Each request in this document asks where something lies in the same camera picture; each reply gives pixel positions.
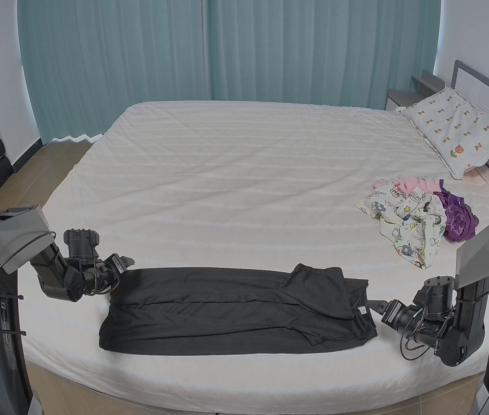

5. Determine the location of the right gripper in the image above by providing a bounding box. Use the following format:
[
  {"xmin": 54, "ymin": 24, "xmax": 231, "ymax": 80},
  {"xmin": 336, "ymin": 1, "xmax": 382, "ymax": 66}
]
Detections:
[{"xmin": 365, "ymin": 300, "xmax": 425, "ymax": 338}]

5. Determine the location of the grey bedside table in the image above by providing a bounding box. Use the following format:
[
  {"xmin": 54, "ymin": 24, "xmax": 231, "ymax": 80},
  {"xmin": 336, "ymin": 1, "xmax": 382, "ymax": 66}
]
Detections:
[{"xmin": 387, "ymin": 69, "xmax": 446, "ymax": 110}]

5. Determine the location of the white printed pillow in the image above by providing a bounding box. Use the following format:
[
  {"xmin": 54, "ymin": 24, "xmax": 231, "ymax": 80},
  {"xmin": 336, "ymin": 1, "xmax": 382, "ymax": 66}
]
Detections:
[{"xmin": 400, "ymin": 87, "xmax": 489, "ymax": 180}]

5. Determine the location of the blue-green curtain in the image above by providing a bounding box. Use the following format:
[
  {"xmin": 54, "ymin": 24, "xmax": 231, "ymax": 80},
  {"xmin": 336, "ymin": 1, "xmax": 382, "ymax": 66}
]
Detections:
[
  {"xmin": 19, "ymin": 0, "xmax": 212, "ymax": 144},
  {"xmin": 207, "ymin": 0, "xmax": 441, "ymax": 109}
]

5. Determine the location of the black cable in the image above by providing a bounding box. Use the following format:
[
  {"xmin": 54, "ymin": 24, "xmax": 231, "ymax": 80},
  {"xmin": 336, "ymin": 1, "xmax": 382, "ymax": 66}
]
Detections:
[
  {"xmin": 400, "ymin": 322, "xmax": 439, "ymax": 361},
  {"xmin": 0, "ymin": 230, "xmax": 57, "ymax": 334}
]

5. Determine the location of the bed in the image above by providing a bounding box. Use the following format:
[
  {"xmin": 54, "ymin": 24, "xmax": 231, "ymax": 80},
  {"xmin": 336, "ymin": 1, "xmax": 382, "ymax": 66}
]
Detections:
[{"xmin": 20, "ymin": 60, "xmax": 489, "ymax": 407}]

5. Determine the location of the purple garment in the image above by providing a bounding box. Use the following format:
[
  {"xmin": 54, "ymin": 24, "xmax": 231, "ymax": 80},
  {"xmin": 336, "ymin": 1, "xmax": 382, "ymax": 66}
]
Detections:
[{"xmin": 437, "ymin": 186, "xmax": 478, "ymax": 243}]

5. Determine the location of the black T-shirt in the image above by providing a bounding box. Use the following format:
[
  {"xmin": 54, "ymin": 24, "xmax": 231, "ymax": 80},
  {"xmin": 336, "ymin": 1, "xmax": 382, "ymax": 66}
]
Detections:
[{"xmin": 99, "ymin": 263, "xmax": 378, "ymax": 355}]

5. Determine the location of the white printed garment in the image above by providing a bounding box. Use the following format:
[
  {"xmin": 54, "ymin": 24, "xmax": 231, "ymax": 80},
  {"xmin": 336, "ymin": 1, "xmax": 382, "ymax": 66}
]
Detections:
[{"xmin": 357, "ymin": 182, "xmax": 448, "ymax": 270}]

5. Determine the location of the pink garment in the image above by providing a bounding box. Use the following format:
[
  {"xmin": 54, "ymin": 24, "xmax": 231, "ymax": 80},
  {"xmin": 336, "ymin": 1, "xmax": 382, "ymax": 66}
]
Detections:
[{"xmin": 374, "ymin": 176, "xmax": 444, "ymax": 193}]

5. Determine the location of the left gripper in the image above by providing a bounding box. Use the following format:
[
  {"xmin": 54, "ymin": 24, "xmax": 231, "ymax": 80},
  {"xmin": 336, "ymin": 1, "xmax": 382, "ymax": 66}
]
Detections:
[{"xmin": 93, "ymin": 253, "xmax": 137, "ymax": 287}]

